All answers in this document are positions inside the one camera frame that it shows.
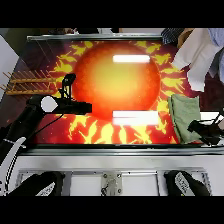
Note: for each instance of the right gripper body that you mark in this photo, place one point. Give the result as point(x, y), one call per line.
point(205, 130)

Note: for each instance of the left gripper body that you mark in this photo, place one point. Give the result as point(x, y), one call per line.
point(75, 108)

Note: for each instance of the green garment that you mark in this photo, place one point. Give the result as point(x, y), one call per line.
point(185, 113)

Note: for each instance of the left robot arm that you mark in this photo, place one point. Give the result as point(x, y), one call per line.
point(23, 125)

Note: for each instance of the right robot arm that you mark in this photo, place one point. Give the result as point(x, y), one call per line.
point(181, 183)

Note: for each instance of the brown wooden rack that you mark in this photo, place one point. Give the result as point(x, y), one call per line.
point(30, 80)

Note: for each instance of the white garment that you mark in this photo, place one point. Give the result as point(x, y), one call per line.
point(200, 56)

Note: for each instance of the blue garment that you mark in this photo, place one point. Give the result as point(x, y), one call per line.
point(218, 50)

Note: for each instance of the striped garment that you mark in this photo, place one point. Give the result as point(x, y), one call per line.
point(170, 35)

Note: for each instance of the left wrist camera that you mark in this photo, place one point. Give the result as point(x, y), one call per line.
point(69, 78)

